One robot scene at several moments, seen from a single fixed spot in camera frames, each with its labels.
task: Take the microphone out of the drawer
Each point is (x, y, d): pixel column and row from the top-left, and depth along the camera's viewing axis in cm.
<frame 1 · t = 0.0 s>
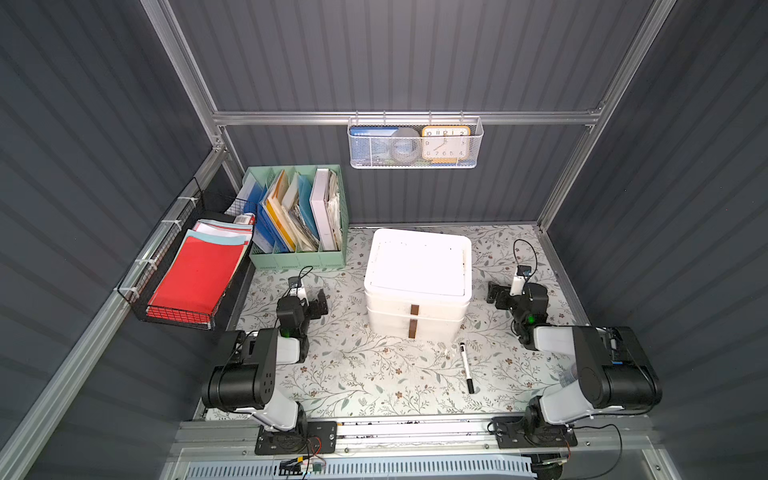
left hand: (303, 292, 93), fingers open
right hand: (513, 284, 93), fingers open
white plastic drawer unit: (418, 284, 77), point 24 cm above the table
black white marker pen: (469, 380, 84), on the table
green plastic file organizer: (300, 216, 98), point 21 cm above the table

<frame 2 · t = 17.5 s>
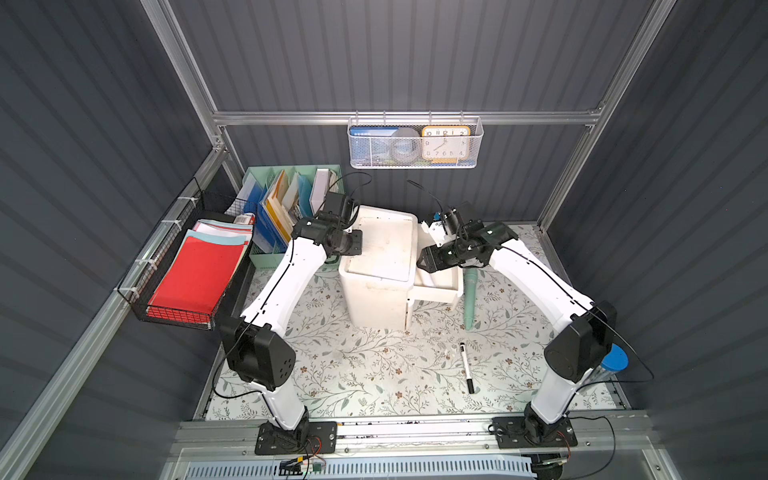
left hand: (348, 240, 82), fingers closed
right hand: (432, 258, 82), fingers open
white plastic drawer unit: (376, 285, 76), point 24 cm above the table
green microphone: (470, 290, 100), point 3 cm above the table
the other named things where they were.

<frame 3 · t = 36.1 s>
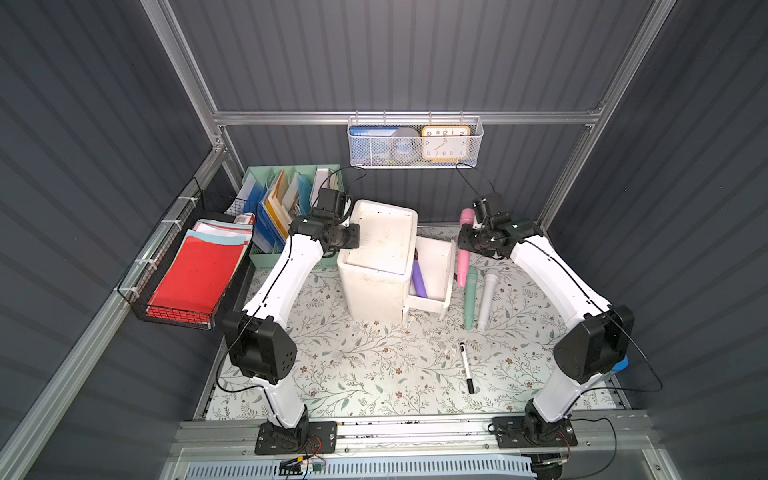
left hand: (349, 234, 84), fingers closed
right hand: (472, 237, 84), fingers open
pink microphone: (465, 253, 83), point 24 cm above the table
purple microphone: (418, 277, 93), point 11 cm above the table
the other named things where they were.

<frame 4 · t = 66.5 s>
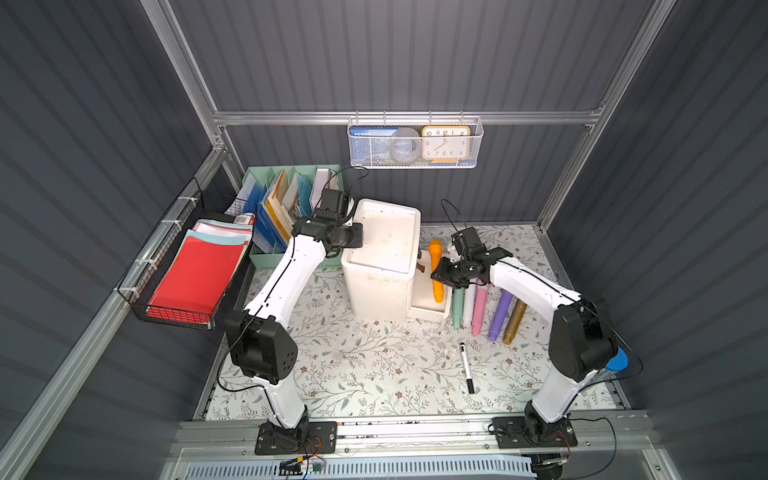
left hand: (353, 232, 84), fingers closed
right hand: (442, 273, 90), fingers open
pink microphone: (481, 297, 98), point 3 cm above the table
purple microphone: (500, 313, 95), point 2 cm above the table
orange microphone: (435, 248, 98), point 14 cm above the table
gold microphone: (511, 321, 93), point 2 cm above the table
